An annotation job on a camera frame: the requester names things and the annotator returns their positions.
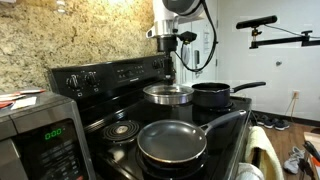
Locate white towel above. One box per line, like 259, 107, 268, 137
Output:
235, 162, 266, 180

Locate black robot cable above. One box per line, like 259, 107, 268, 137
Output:
172, 0, 220, 73

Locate silver black microwave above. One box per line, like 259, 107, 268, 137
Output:
0, 91, 98, 180

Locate grey handled frying pan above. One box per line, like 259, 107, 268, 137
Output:
136, 109, 248, 164

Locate grey sneaker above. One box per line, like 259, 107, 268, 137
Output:
283, 146, 305, 175

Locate yellow towel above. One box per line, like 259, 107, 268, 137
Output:
244, 125, 284, 180

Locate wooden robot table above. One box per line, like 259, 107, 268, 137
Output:
303, 131, 320, 180

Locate red flat item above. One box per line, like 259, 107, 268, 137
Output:
0, 101, 14, 110

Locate black shoe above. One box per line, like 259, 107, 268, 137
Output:
274, 119, 290, 131
263, 118, 278, 130
256, 114, 268, 126

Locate black door lock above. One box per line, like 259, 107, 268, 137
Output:
194, 49, 200, 69

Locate red white packet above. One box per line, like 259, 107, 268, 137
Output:
0, 94, 27, 102
13, 88, 47, 96

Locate black electric stove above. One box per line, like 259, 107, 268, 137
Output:
47, 54, 253, 180

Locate black saucepan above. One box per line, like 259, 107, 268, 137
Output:
191, 81, 267, 109

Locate black clamp tool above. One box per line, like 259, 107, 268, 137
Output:
303, 140, 320, 163

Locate orange power cable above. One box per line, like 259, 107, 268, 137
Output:
284, 94, 298, 116

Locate white paper notice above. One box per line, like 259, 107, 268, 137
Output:
203, 31, 210, 54

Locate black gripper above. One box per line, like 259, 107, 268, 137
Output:
156, 34, 179, 85

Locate black coil stove burner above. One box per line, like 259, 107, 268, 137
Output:
102, 119, 141, 143
199, 102, 234, 113
137, 149, 208, 179

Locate white paper card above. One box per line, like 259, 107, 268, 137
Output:
9, 96, 37, 111

